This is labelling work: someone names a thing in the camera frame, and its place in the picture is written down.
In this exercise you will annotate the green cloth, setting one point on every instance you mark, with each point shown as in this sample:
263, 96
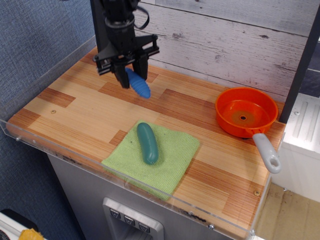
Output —
176, 150

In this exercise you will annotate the green toy cucumber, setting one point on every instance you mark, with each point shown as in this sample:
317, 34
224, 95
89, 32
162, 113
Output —
148, 143

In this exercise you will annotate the silver toy fridge cabinet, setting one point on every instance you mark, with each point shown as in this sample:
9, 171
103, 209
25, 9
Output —
108, 209

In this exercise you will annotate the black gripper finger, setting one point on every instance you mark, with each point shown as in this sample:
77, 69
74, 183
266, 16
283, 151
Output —
140, 66
122, 76

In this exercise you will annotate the dark grey post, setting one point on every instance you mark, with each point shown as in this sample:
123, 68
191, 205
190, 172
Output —
106, 49
300, 72

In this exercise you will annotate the orange pan with grey handle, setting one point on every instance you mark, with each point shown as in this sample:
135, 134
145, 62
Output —
249, 113

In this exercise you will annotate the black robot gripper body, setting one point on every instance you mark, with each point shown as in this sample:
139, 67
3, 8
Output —
128, 46

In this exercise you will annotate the clear acrylic guard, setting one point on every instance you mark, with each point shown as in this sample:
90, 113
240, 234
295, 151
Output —
81, 118

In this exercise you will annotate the left dark grey post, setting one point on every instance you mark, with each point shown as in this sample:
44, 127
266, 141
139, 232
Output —
106, 49

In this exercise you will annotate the white ribbed appliance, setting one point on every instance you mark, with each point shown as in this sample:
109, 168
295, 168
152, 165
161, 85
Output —
299, 151

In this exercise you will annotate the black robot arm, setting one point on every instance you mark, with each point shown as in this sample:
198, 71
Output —
121, 10

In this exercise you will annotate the blue handled fork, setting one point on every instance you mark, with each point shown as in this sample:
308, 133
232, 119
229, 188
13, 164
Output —
138, 84

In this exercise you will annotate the right dark grey post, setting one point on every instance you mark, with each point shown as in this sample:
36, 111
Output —
300, 72

